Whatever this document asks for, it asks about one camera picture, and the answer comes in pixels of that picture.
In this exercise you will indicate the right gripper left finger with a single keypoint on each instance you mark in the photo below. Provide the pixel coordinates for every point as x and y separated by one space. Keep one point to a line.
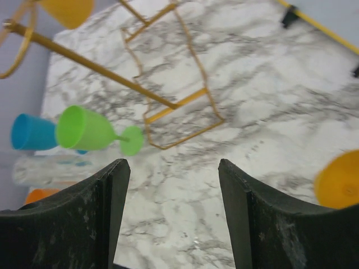
78 227

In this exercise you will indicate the blue plastic wine glass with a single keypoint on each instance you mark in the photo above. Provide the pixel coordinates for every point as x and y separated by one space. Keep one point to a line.
33 133

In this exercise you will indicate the small whiteboard yellow frame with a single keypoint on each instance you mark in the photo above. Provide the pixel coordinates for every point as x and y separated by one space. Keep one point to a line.
336 19

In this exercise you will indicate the gold wire glass rack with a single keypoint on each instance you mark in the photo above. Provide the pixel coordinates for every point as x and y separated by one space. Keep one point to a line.
68 82

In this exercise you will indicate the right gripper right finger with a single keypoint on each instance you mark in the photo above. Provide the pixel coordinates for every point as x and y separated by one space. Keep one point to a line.
270 229

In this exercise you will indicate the orange plastic wine glass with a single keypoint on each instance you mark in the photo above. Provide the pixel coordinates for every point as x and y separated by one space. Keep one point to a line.
39 194

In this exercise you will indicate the green plastic wine glass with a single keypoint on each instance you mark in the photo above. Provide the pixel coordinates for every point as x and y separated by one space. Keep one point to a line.
83 129

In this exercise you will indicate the yellow plastic wine glass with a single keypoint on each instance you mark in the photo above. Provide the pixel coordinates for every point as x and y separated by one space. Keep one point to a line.
69 13

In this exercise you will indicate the clear glass blue tint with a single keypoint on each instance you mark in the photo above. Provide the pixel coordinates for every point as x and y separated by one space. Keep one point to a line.
51 170

